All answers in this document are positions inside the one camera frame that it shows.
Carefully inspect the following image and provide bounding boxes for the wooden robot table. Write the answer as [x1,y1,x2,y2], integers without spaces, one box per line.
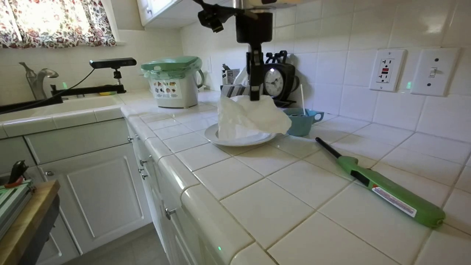
[0,181,59,265]

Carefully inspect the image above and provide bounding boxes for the teal cup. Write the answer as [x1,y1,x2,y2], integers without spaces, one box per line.
[284,107,324,137]

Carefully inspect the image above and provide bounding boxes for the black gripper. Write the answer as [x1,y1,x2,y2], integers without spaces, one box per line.
[236,13,273,102]

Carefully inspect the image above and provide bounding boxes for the white plate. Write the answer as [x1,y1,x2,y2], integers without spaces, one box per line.
[205,124,276,147]

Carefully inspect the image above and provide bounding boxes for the white cabinet drawer front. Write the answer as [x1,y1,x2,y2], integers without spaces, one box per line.
[25,119,130,163]

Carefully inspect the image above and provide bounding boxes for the white compost bin green liner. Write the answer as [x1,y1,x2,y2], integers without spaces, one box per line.
[142,56,203,109]

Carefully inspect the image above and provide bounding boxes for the white light switch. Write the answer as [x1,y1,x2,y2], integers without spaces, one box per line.
[412,49,458,97]

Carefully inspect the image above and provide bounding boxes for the white power outlet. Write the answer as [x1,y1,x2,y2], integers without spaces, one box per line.
[370,49,407,93]

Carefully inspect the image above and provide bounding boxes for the white tissue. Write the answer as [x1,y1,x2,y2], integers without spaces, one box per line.
[217,96,292,141]

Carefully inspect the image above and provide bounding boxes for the chrome sink faucet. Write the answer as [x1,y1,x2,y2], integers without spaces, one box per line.
[22,62,59,100]

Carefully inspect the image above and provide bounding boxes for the white cabinet door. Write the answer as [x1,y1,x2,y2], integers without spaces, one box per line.
[40,144,150,253]

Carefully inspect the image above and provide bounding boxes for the floral window curtain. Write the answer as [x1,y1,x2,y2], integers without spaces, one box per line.
[0,0,117,49]

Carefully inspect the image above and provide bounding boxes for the black table clock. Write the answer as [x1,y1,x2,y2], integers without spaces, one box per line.
[264,50,301,107]

